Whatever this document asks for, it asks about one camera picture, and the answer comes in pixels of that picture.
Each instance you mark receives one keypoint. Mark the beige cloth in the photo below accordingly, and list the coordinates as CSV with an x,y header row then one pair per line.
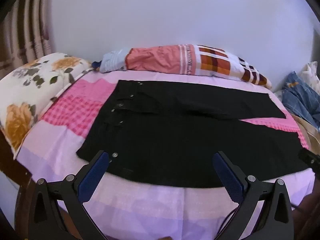
x,y
307,132

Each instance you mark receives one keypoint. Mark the floral pillow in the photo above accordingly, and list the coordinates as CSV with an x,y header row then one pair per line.
x,y
30,95

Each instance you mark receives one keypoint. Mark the pink checked bed sheet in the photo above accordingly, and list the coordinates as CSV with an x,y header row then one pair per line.
x,y
140,210

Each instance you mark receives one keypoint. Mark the black pants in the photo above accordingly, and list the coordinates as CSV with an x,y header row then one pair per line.
x,y
175,140

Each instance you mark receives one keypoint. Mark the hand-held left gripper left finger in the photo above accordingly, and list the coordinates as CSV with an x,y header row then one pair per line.
x,y
93,177

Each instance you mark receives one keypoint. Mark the striped beige curtain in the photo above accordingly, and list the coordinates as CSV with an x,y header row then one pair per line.
x,y
25,25

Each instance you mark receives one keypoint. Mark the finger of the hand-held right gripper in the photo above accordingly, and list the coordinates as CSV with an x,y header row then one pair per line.
x,y
308,158

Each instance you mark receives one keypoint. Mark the white printed cloth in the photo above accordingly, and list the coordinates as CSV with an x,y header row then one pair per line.
x,y
311,73

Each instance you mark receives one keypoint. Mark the rolled orange plaid quilt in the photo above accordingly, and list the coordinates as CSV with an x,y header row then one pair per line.
x,y
160,57

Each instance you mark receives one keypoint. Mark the small dark blue cloth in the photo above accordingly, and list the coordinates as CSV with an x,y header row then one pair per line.
x,y
96,65

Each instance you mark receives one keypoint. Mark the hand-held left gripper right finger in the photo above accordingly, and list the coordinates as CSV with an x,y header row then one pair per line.
x,y
228,180

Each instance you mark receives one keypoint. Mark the blue plaid cloth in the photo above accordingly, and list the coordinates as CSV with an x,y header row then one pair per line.
x,y
300,97

